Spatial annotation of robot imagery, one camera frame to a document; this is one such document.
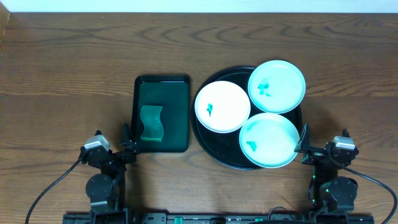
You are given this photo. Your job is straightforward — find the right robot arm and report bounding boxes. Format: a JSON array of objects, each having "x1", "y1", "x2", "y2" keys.
[{"x1": 295, "y1": 124, "x2": 359, "y2": 223}]

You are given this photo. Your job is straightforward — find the white plate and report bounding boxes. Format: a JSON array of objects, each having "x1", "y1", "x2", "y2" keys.
[{"x1": 194, "y1": 81, "x2": 251, "y2": 133}]

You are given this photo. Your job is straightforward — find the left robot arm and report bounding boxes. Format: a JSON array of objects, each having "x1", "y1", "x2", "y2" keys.
[{"x1": 79, "y1": 123, "x2": 142, "y2": 223}]

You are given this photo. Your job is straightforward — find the rectangular green tray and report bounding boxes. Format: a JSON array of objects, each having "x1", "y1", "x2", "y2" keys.
[{"x1": 131, "y1": 75, "x2": 190, "y2": 153}]

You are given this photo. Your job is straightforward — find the pale green plate top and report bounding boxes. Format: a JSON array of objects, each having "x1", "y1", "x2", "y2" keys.
[{"x1": 248, "y1": 60, "x2": 306, "y2": 114}]

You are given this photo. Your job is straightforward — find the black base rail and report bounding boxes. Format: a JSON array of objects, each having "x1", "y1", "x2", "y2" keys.
[{"x1": 62, "y1": 213, "x2": 374, "y2": 224}]

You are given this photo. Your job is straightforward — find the left black cable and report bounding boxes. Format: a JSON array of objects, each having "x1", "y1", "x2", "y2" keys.
[{"x1": 25, "y1": 158, "x2": 83, "y2": 224}]

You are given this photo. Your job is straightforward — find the pale green plate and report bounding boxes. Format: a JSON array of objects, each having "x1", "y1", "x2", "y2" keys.
[
  {"x1": 239, "y1": 113, "x2": 300, "y2": 169},
  {"x1": 248, "y1": 60, "x2": 306, "y2": 114}
]

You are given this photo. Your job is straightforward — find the round black tray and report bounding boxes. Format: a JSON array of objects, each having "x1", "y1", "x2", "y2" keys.
[{"x1": 190, "y1": 65, "x2": 303, "y2": 170}]

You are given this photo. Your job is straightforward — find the pale green plate bottom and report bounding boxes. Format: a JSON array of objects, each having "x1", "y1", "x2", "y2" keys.
[{"x1": 239, "y1": 113, "x2": 300, "y2": 169}]

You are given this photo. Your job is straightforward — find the green wavy sponge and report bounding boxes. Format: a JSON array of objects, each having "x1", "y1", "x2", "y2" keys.
[{"x1": 140, "y1": 105, "x2": 164, "y2": 142}]

